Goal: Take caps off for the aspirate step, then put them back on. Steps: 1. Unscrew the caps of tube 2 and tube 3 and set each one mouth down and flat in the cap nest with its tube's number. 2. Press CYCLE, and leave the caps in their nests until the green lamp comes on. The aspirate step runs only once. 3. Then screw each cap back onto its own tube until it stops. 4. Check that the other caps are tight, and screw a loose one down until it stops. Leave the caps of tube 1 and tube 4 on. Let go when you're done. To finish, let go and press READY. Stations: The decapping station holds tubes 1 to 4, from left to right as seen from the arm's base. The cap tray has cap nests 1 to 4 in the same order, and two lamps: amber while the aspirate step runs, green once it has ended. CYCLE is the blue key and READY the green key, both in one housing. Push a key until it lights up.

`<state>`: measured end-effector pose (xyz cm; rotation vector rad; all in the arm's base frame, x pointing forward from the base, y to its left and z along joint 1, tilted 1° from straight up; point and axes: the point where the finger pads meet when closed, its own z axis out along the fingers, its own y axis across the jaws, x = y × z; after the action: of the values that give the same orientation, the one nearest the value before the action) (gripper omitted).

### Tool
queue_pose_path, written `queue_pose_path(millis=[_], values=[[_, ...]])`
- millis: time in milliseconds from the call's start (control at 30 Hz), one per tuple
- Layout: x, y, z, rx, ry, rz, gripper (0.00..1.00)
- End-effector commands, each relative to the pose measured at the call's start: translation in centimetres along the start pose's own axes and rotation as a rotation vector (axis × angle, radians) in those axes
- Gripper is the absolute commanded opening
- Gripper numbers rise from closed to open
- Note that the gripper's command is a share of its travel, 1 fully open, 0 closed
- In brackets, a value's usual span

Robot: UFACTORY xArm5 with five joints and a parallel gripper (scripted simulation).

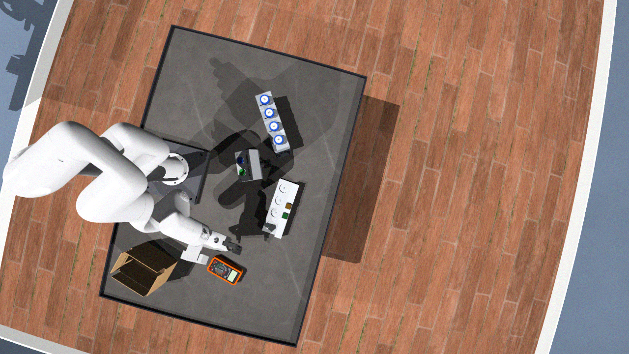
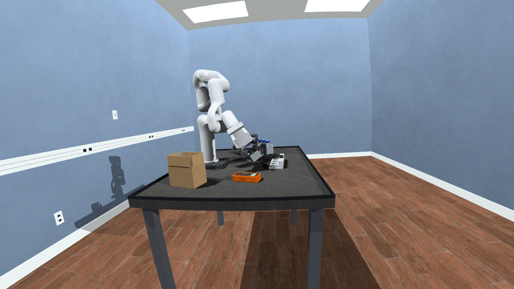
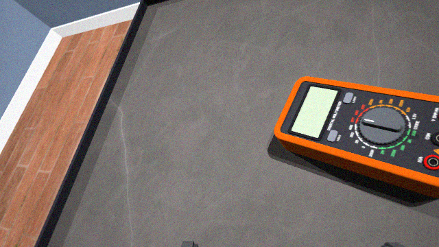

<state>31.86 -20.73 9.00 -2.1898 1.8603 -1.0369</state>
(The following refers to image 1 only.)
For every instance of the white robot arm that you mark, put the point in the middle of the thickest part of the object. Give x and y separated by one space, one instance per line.
124 158

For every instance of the orange digital multimeter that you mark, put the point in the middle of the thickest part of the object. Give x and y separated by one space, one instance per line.
225 270

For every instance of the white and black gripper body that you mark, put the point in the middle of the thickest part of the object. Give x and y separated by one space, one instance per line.
215 241

